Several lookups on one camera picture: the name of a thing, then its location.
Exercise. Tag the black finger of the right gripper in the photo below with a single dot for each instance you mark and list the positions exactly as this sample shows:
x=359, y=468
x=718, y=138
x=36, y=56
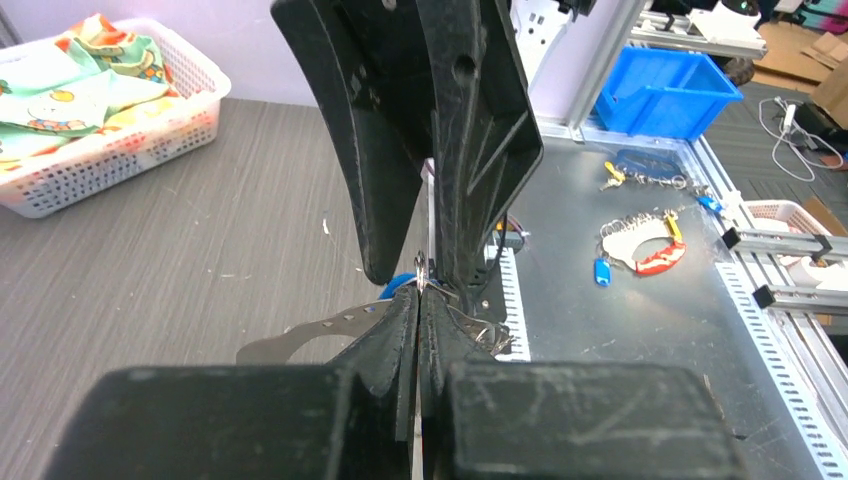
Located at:
x=366, y=64
x=486, y=141

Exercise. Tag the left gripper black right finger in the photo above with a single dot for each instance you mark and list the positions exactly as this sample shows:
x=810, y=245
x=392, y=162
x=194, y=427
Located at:
x=486, y=419

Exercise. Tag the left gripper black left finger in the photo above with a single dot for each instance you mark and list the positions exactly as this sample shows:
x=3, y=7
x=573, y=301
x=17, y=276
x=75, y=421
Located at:
x=349, y=418

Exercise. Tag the blue capped key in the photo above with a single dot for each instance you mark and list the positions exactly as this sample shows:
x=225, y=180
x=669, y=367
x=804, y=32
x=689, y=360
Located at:
x=395, y=283

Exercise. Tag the metal keyring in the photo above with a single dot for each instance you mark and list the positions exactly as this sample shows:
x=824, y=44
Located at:
x=422, y=271

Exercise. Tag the red keyring tag with keys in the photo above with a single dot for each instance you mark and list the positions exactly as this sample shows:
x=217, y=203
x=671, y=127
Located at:
x=647, y=243

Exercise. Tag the blue plastic bin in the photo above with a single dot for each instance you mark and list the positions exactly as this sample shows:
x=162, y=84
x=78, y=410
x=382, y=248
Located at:
x=664, y=93

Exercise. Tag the blue key tag on bench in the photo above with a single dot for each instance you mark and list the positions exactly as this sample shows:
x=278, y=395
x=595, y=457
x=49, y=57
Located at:
x=602, y=272

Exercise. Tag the colourful printed cloth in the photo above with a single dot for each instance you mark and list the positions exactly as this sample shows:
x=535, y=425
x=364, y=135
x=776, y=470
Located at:
x=94, y=79

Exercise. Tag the white plastic basket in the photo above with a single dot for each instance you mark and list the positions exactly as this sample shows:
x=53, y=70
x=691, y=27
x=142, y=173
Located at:
x=51, y=182

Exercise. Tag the yellow key with chain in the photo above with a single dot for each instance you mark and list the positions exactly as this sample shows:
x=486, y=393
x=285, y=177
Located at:
x=644, y=168

